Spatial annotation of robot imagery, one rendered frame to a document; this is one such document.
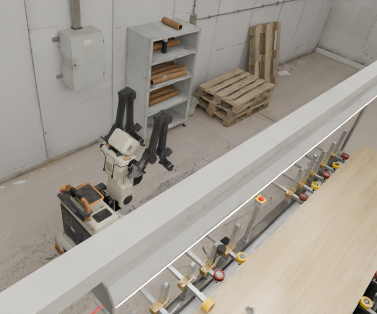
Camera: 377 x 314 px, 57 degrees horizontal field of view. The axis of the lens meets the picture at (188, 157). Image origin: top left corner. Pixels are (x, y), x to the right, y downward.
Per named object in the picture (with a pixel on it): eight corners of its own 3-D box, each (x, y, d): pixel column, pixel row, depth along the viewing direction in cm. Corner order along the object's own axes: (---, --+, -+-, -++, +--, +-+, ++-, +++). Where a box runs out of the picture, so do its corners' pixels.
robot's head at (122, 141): (121, 154, 272) (132, 138, 271) (105, 141, 282) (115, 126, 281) (131, 158, 284) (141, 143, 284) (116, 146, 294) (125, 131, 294)
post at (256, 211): (241, 240, 296) (254, 205, 268) (244, 237, 299) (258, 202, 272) (245, 243, 294) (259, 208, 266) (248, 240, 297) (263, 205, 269)
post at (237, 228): (222, 261, 284) (235, 223, 254) (224, 259, 286) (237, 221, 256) (225, 265, 282) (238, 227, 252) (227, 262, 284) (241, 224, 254)
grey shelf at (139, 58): (123, 131, 514) (126, 27, 418) (166, 113, 570) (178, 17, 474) (143, 146, 493) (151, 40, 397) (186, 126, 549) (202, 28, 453)
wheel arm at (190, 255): (175, 245, 268) (176, 242, 265) (178, 243, 270) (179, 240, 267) (217, 283, 248) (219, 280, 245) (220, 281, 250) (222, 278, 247)
